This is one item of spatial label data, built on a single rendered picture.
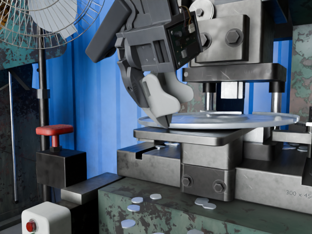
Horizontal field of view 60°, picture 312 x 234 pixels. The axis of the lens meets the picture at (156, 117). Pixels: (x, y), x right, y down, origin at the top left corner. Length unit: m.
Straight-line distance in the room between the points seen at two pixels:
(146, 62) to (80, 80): 2.19
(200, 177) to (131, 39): 0.28
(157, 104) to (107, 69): 1.97
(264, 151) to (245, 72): 0.16
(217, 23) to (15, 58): 1.36
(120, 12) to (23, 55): 1.44
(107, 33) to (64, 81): 2.32
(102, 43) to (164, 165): 0.29
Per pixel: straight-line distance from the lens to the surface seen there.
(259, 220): 0.46
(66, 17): 1.20
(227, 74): 0.57
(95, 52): 0.40
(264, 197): 0.51
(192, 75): 0.60
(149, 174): 0.59
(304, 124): 0.47
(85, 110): 2.52
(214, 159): 0.48
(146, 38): 0.32
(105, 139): 2.38
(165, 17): 0.32
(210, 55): 0.54
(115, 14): 0.35
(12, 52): 1.73
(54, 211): 0.53
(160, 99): 0.36
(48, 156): 0.62
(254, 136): 0.59
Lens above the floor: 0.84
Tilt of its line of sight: 5 degrees down
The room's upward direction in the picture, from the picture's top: straight up
